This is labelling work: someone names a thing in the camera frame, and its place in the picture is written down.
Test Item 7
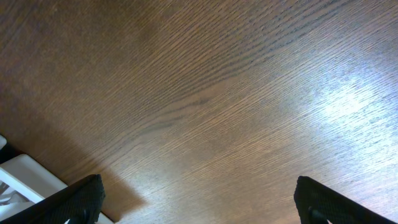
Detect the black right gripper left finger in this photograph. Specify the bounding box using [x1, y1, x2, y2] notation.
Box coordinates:
[1, 174, 105, 224]

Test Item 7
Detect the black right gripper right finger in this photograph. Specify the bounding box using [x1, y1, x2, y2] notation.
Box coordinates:
[294, 176, 396, 224]

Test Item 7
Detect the white cutlery tray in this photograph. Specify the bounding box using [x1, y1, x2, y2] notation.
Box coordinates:
[1, 137, 112, 224]

